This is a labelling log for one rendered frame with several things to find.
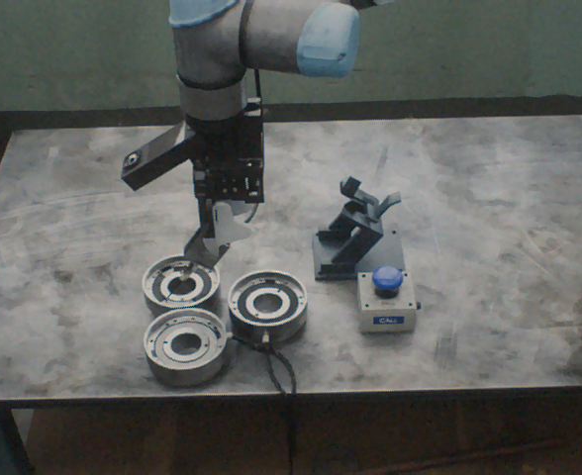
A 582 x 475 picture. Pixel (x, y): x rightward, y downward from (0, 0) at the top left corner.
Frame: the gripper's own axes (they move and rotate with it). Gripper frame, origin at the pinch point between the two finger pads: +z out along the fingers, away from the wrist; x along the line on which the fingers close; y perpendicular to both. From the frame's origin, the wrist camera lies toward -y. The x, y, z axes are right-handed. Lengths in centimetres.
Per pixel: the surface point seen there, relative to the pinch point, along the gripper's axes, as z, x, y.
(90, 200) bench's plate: 13.1, 25.9, -20.9
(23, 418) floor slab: 93, 47, -53
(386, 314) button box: 9.6, -4.5, 22.1
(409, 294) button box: 8.7, -1.9, 25.3
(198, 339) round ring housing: 11.0, -6.6, -2.2
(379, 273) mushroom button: 5.7, -0.9, 21.4
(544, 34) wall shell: 60, 159, 89
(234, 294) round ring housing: 10.1, 0.7, 2.3
